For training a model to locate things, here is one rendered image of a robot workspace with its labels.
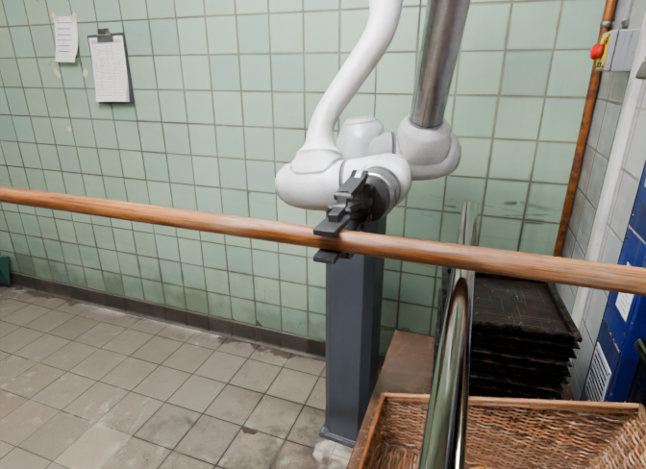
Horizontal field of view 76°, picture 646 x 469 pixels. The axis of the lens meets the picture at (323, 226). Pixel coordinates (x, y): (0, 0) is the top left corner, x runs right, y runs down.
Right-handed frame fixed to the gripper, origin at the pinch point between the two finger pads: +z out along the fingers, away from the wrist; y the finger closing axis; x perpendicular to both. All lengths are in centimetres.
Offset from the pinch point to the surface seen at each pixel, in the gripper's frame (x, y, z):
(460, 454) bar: -18.7, 2.5, 27.1
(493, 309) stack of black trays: -25, 33, -45
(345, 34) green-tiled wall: 37, -34, -121
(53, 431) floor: 135, 120, -35
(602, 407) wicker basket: -44, 37, -24
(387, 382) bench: -1, 62, -46
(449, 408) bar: -17.6, 2.1, 23.8
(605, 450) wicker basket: -47, 46, -24
